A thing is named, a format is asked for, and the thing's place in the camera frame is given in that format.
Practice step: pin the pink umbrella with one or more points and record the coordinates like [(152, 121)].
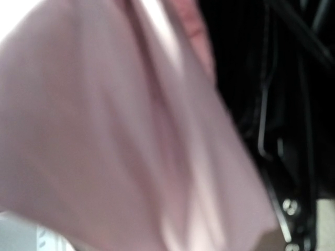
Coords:
[(167, 125)]

